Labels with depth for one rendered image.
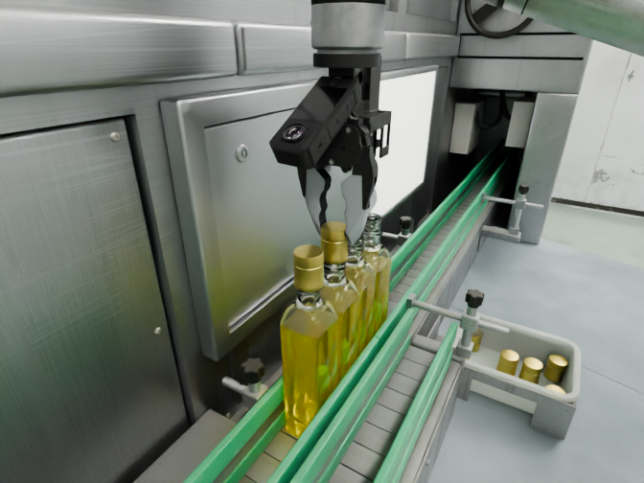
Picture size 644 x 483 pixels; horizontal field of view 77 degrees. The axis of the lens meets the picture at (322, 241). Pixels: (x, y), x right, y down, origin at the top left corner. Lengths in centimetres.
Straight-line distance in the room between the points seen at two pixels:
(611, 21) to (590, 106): 369
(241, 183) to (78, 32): 24
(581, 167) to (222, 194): 397
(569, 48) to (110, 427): 138
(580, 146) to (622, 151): 31
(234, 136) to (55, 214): 21
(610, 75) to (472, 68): 280
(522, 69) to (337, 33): 106
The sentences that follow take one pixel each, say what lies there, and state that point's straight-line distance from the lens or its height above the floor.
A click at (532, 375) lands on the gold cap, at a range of 91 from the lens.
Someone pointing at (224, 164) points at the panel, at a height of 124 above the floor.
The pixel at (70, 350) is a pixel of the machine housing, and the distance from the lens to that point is 49.
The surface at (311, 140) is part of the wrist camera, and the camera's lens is 38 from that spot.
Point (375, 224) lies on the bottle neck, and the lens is 59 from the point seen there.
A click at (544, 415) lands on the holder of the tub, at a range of 86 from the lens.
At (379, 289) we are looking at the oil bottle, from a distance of 63.
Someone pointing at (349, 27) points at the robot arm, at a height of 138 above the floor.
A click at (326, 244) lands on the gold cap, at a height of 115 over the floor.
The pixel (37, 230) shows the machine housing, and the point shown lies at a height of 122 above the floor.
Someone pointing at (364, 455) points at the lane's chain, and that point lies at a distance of 61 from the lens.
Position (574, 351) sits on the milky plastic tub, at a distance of 94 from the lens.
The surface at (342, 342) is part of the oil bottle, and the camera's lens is 55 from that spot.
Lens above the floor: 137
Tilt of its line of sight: 26 degrees down
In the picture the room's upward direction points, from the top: straight up
